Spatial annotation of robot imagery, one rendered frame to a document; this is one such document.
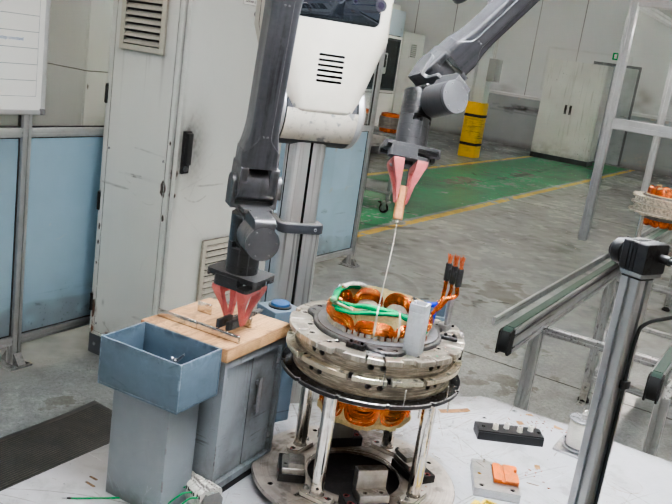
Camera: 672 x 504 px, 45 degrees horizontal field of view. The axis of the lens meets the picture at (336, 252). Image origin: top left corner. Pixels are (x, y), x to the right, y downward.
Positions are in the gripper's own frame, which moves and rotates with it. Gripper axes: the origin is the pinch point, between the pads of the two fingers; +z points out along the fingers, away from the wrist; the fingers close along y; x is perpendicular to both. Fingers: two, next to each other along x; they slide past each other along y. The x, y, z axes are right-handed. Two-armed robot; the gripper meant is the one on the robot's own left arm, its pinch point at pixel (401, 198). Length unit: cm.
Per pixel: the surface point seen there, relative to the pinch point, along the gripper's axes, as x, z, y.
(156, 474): 2, 53, -32
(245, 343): 3.2, 29.7, -21.7
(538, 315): 143, 2, 81
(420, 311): -6.2, 19.2, 5.4
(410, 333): -4.2, 23.0, 4.8
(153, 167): 217, -36, -72
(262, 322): 13.7, 25.4, -19.2
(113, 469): 7, 55, -39
